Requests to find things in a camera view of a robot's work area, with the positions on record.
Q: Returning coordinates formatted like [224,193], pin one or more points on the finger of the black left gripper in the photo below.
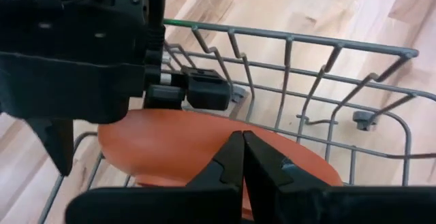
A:
[165,96]
[56,139]

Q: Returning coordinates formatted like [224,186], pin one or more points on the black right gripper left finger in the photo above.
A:
[153,207]

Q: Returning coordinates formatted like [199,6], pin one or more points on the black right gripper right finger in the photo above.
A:
[340,207]

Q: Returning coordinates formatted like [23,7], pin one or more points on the orange plate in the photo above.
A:
[163,149]

